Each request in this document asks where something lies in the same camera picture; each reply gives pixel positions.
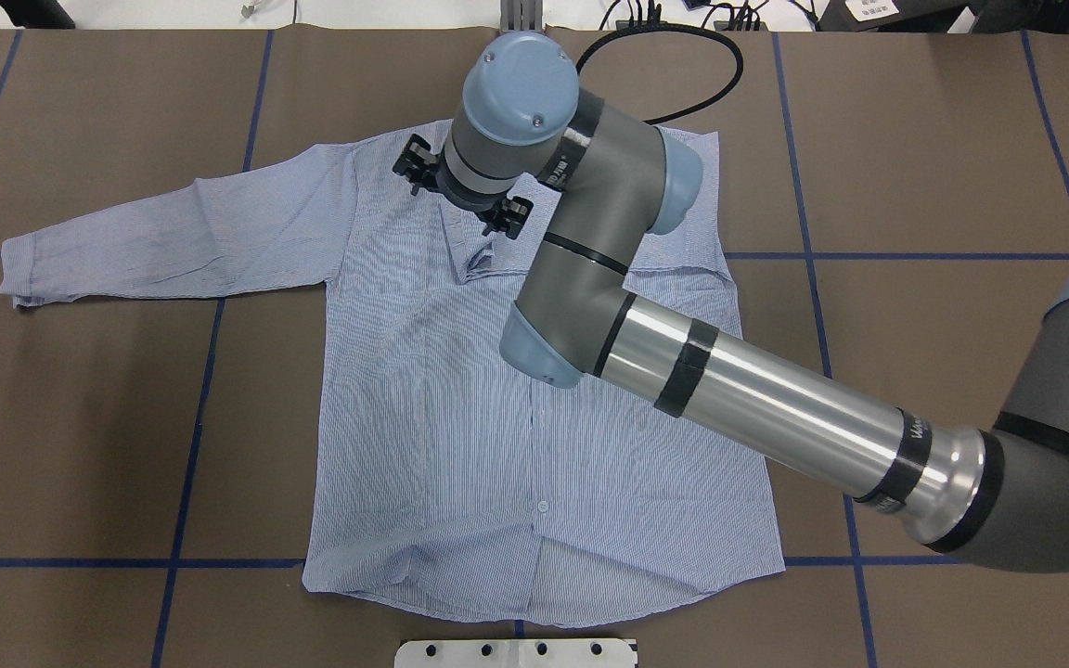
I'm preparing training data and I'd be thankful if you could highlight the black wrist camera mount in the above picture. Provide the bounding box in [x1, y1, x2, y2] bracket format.
[391, 133, 445, 196]

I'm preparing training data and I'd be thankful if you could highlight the aluminium frame post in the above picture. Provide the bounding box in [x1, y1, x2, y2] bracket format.
[499, 0, 546, 32]

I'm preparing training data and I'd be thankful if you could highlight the light blue striped shirt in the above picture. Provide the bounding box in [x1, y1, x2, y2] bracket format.
[0, 128, 785, 627]

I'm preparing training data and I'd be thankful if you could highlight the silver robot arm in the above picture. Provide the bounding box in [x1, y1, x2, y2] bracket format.
[434, 32, 1069, 573]

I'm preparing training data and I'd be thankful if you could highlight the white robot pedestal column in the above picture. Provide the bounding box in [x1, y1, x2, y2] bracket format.
[393, 637, 639, 667]

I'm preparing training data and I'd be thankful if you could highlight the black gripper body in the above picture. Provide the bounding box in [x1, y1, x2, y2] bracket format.
[479, 196, 535, 240]

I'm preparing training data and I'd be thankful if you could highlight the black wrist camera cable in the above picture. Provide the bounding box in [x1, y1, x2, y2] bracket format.
[575, 22, 745, 127]

